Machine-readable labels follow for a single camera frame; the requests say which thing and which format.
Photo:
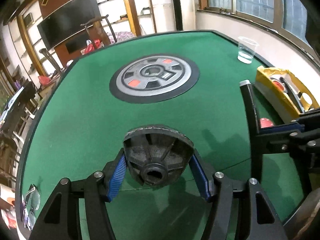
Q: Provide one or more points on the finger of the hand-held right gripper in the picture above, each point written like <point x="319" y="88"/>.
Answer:
<point x="275" y="142"/>
<point x="280" y="128"/>

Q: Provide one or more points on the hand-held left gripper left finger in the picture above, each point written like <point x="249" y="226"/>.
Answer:
<point x="116" y="180"/>

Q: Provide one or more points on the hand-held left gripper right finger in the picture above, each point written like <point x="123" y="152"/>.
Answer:
<point x="200" y="177"/>

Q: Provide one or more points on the black rod with yellow ends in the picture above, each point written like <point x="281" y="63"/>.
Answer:
<point x="251" y="105"/>
<point x="291" y="91"/>

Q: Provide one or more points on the black plastic wheel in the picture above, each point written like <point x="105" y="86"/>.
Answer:
<point x="150" y="152"/>

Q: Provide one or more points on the yellow taped foam box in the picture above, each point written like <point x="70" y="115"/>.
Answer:
<point x="265" y="76"/>

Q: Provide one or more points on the red poker chip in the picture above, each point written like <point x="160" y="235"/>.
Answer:
<point x="266" y="123"/>

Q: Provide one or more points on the black tape roll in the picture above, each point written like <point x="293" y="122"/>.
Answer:
<point x="277" y="85"/>

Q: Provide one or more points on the clear plastic cup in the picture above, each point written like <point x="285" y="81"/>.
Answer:
<point x="246" y="56"/>

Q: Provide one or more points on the dark grey round object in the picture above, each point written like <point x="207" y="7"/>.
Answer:
<point x="302" y="220"/>

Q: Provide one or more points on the clear eyeglasses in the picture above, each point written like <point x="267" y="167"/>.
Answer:
<point x="27" y="211"/>

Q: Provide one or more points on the round grey table control panel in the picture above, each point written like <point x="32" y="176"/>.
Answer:
<point x="155" y="80"/>

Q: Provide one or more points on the white red booklet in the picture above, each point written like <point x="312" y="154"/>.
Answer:
<point x="7" y="200"/>

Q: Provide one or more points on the red plastic bag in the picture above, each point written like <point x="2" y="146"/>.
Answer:
<point x="91" y="47"/>
<point x="45" y="80"/>

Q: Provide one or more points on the dark wooden furniture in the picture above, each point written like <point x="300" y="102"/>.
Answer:
<point x="20" y="100"/>

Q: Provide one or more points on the dark wooden chair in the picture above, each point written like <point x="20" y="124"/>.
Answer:
<point x="48" y="57"/>
<point x="98" y="28"/>

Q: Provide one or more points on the floral cushion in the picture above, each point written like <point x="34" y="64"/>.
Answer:
<point x="123" y="35"/>

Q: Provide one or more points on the black vertical pipe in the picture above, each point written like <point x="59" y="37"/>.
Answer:
<point x="177" y="5"/>

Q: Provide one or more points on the black flat television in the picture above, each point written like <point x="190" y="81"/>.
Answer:
<point x="67" y="22"/>

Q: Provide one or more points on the gold framed wall shelf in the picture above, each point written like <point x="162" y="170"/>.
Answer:
<point x="127" y="2"/>
<point x="23" y="37"/>

